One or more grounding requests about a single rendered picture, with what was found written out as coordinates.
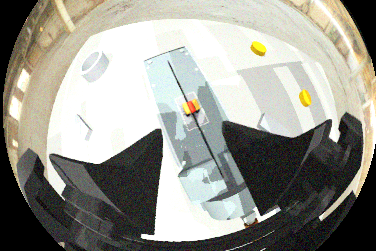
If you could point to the yellow round disc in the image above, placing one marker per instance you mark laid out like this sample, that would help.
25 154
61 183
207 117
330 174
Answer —
305 98
258 48

